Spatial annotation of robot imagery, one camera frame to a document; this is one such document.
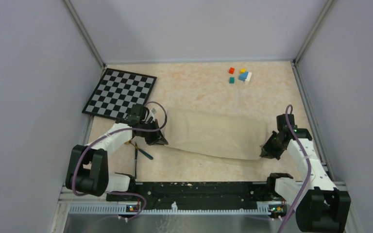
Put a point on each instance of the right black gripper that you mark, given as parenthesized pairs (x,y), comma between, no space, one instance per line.
(267,152)

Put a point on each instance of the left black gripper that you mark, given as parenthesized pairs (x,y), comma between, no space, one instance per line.
(161,141)

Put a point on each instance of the beige cloth napkin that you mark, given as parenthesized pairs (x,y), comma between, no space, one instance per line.
(232,137)

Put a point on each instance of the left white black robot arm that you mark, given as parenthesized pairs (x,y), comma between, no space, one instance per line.
(88,169)

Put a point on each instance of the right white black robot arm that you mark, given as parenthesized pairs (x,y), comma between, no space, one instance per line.
(318,204)

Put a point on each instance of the black grey checkerboard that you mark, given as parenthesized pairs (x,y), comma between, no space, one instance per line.
(116,93)

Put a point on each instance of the white block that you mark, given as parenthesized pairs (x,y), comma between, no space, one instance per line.
(248,77)

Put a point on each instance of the blue block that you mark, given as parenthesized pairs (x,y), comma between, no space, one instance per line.
(242,76)

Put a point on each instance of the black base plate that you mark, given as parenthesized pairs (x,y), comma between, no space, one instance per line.
(203,195)

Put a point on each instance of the aluminium frame rail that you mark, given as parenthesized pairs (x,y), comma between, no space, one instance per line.
(70,204)

